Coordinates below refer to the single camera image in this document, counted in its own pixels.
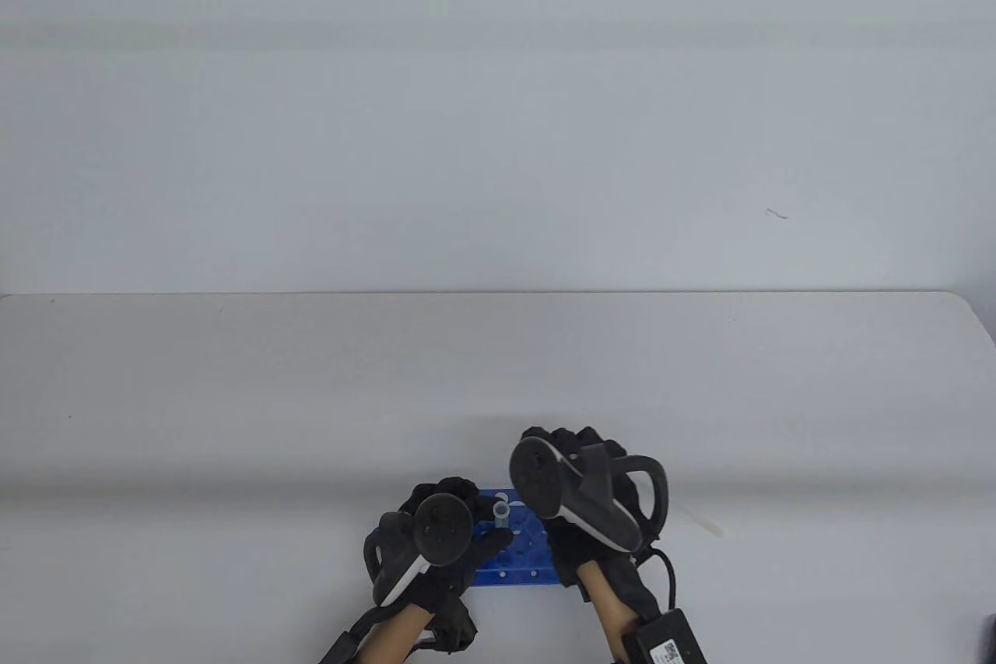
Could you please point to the person's right hand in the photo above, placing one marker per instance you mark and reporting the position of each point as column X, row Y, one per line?
column 572, row 555

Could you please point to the person's left hand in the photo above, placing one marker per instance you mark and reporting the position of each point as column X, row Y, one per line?
column 447, row 586

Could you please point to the blue test tube rack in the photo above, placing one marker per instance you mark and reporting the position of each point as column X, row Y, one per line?
column 517, row 578

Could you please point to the clear test tube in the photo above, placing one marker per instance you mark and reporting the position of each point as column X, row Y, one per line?
column 502, row 516

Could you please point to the clear plastic transfer pipette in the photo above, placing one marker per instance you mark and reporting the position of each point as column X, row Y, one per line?
column 706, row 526

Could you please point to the person's right forearm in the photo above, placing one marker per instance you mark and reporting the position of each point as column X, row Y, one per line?
column 607, row 609

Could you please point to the person's left forearm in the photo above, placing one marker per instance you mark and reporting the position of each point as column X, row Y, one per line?
column 397, row 637

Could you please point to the black white handheld controller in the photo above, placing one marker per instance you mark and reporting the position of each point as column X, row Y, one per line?
column 443, row 532
column 591, row 500

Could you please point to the black box with white label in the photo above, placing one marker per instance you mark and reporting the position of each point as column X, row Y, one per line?
column 669, row 644

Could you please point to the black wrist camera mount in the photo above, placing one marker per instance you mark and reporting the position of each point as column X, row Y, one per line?
column 457, row 631

